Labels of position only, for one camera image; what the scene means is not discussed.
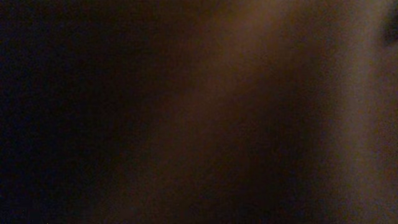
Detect grey shorts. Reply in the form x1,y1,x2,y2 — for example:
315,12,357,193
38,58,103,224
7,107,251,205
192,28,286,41
1,1,397,223

